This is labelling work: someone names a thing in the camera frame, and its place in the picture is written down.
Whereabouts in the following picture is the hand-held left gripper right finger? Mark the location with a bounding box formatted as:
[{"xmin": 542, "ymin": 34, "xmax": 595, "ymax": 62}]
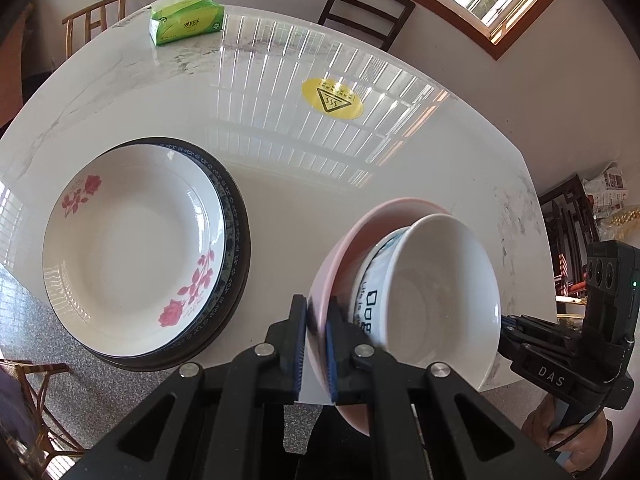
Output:
[{"xmin": 325, "ymin": 296, "xmax": 571, "ymax": 480}]

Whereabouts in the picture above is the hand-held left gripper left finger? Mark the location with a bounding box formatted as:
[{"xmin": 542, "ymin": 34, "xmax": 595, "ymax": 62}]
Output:
[{"xmin": 65, "ymin": 294, "xmax": 307, "ymax": 480}]

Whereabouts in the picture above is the large white bowl orange base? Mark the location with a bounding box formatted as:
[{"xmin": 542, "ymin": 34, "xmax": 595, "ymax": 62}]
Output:
[{"xmin": 352, "ymin": 213, "xmax": 502, "ymax": 392}]

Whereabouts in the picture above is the pink bowl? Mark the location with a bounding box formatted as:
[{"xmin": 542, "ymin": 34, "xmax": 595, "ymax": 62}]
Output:
[{"xmin": 306, "ymin": 197, "xmax": 451, "ymax": 437}]

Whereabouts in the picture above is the blue floral plate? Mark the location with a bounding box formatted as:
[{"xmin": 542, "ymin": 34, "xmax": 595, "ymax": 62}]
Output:
[{"xmin": 50, "ymin": 136, "xmax": 251, "ymax": 372}]

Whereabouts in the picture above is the white plate with red flowers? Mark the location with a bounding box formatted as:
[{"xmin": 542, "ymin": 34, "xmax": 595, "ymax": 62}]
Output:
[{"xmin": 41, "ymin": 141, "xmax": 227, "ymax": 356}]

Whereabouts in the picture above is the person's right hand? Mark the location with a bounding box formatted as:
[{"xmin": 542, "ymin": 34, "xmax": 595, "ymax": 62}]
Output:
[{"xmin": 520, "ymin": 394, "xmax": 615, "ymax": 478}]

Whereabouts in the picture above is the dark carved wooden furniture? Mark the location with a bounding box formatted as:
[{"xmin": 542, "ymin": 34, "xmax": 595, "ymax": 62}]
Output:
[{"xmin": 540, "ymin": 175, "xmax": 601, "ymax": 301}]

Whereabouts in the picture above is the plastic bag with yellow contents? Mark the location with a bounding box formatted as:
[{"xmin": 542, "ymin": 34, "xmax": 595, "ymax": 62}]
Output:
[{"xmin": 600, "ymin": 207, "xmax": 640, "ymax": 242}]

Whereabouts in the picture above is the newspaper bundle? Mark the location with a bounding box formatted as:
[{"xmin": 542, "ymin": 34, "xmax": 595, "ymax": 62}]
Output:
[{"xmin": 585, "ymin": 160, "xmax": 629, "ymax": 216}]

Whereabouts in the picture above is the rattan chair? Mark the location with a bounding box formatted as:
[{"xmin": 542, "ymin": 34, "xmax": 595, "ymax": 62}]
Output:
[{"xmin": 0, "ymin": 357, "xmax": 86, "ymax": 461}]

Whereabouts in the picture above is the yellow round sticker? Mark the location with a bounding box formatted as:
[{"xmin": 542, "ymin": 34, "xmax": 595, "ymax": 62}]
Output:
[{"xmin": 301, "ymin": 77, "xmax": 363, "ymax": 120}]

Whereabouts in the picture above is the green tissue pack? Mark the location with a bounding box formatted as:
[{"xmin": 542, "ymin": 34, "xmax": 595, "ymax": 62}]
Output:
[{"xmin": 150, "ymin": 0, "xmax": 224, "ymax": 47}]

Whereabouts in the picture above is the light wooden chair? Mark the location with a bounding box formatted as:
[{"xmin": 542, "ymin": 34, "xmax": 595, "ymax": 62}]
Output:
[{"xmin": 62, "ymin": 0, "xmax": 132, "ymax": 61}]

